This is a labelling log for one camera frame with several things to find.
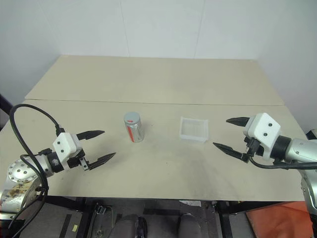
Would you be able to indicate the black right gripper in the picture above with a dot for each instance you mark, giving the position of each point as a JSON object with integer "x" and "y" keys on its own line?
{"x": 253, "y": 147}

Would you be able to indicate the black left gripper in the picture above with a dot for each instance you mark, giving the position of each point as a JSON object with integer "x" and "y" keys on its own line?
{"x": 76, "y": 161}

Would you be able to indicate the shiny silver metal can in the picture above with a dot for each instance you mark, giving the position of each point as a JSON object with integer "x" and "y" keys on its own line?
{"x": 135, "y": 134}

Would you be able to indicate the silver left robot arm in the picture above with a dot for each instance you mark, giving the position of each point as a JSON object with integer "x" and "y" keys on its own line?
{"x": 18, "y": 173}

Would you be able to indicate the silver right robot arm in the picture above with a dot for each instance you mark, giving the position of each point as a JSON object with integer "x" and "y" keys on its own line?
{"x": 299, "y": 151}

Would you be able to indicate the clear plastic tray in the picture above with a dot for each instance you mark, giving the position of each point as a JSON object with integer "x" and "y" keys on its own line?
{"x": 193, "y": 129}

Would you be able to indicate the black object at table side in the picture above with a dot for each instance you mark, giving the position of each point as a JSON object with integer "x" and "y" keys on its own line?
{"x": 312, "y": 135}

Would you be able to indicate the dark grey rounded shape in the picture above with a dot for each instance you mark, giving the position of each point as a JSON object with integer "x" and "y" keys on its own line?
{"x": 130, "y": 226}
{"x": 190, "y": 226}

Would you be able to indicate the orange floor mat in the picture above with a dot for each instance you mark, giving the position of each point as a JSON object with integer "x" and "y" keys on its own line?
{"x": 277, "y": 220}

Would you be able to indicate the black slanted bar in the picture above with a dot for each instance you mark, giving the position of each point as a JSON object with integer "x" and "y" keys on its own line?
{"x": 5, "y": 106}

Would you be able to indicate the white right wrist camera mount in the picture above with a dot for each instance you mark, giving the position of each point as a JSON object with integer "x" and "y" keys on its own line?
{"x": 262, "y": 126}

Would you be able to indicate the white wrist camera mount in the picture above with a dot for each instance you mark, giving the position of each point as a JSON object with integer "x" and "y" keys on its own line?
{"x": 65, "y": 143}
{"x": 262, "y": 126}

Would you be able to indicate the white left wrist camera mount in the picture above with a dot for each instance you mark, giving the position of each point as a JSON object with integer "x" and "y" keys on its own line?
{"x": 65, "y": 143}

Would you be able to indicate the small silver metal bracket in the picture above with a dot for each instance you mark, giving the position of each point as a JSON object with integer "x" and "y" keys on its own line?
{"x": 101, "y": 210}

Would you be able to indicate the black metal table frame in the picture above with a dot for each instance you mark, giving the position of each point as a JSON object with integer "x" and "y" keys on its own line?
{"x": 223, "y": 208}

